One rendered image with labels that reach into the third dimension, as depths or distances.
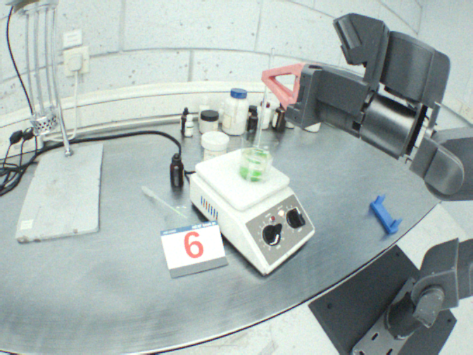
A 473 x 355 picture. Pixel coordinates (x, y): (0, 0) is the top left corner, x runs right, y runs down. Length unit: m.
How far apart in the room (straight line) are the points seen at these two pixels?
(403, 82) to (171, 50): 0.66
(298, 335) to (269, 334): 0.04
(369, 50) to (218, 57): 0.62
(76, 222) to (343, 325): 0.46
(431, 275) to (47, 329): 0.49
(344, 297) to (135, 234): 0.35
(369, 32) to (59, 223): 0.52
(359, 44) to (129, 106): 0.64
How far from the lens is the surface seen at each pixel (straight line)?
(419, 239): 0.63
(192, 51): 0.77
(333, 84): 0.24
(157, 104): 0.74
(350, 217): 0.53
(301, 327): 0.35
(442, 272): 0.29
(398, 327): 0.37
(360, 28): 0.25
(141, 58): 0.75
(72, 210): 0.47
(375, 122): 0.24
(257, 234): 0.34
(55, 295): 0.40
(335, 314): 0.36
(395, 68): 0.23
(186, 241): 0.35
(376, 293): 0.41
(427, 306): 0.30
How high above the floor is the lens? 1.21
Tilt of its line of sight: 37 degrees down
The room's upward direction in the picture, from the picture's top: 10 degrees clockwise
